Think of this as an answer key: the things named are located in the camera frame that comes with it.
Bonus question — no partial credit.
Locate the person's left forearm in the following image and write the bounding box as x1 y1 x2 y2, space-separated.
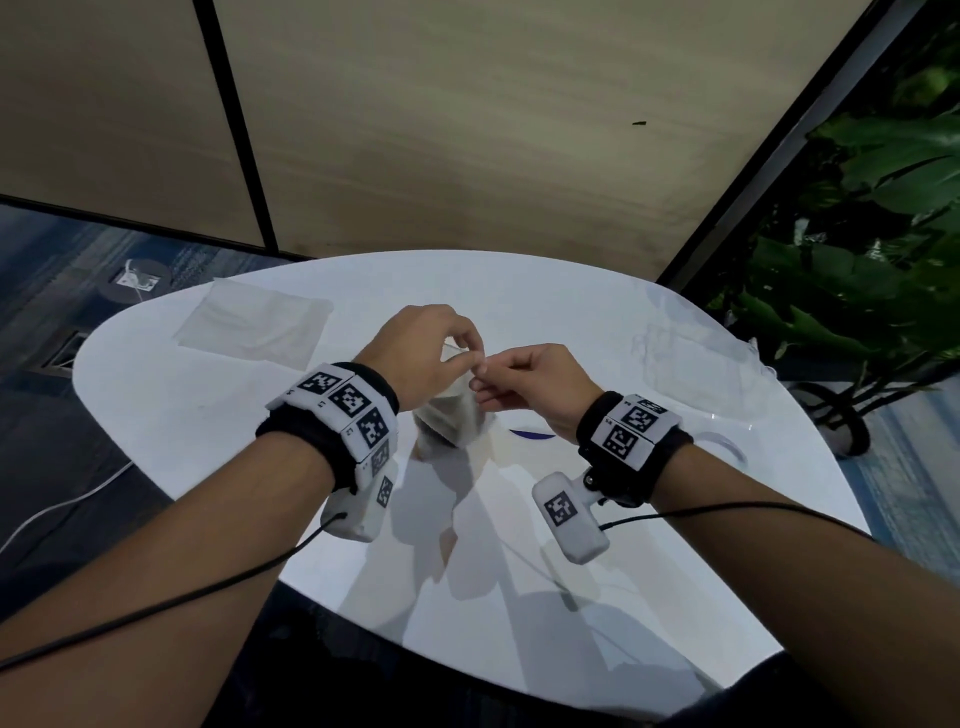
0 430 337 728

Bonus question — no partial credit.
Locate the pile of clear plastic bags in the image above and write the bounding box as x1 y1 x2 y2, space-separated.
632 298 780 432

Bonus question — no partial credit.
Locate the person's right forearm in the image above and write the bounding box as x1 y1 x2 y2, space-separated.
651 442 960 728

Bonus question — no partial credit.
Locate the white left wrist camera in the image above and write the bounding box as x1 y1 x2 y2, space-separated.
320 457 399 543

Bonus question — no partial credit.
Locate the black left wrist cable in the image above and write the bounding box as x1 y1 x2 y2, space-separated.
0 511 351 673

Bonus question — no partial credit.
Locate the white floor cable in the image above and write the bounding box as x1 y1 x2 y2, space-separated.
0 459 137 558

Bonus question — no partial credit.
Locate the small clear plastic pouch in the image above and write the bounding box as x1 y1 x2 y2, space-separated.
411 339 498 461

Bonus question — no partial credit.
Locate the square floor box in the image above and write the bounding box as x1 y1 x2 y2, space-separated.
39 328 96 377

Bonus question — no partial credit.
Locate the green leafy plant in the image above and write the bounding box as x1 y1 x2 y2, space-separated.
703 45 960 455

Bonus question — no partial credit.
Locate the right wristband with marker tags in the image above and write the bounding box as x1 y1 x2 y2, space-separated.
576 390 696 509

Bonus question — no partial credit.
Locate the round floor socket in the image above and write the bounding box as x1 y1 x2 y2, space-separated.
111 258 172 303

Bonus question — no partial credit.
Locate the person's right hand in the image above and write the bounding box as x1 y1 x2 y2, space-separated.
468 343 606 444

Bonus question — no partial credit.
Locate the person's left hand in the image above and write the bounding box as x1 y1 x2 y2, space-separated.
355 303 486 414

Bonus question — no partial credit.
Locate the clear plastic ring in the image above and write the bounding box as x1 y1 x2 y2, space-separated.
693 430 751 468

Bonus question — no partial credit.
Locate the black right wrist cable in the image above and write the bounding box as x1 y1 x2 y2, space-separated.
598 500 876 543

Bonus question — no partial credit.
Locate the left wristband with marker tags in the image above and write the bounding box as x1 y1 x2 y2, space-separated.
255 361 402 496

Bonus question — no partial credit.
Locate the wristband with marker tags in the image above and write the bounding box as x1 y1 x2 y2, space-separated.
576 390 696 509
255 361 402 496

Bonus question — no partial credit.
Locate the flat clear plastic bag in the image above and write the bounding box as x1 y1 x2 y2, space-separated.
173 277 336 373

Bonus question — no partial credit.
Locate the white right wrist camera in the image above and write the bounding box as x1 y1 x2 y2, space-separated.
531 471 612 566

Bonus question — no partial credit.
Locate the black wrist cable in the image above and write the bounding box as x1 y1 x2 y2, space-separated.
0 511 351 673
598 500 876 543

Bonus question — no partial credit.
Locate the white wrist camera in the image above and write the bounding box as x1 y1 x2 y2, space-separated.
531 471 612 566
320 457 399 543

